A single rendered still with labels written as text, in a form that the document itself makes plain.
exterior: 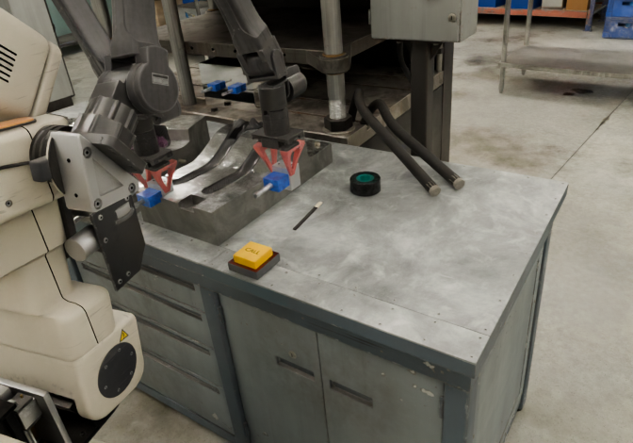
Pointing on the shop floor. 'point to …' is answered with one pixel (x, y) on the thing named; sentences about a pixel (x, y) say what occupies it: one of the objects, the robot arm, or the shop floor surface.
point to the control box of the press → (423, 24)
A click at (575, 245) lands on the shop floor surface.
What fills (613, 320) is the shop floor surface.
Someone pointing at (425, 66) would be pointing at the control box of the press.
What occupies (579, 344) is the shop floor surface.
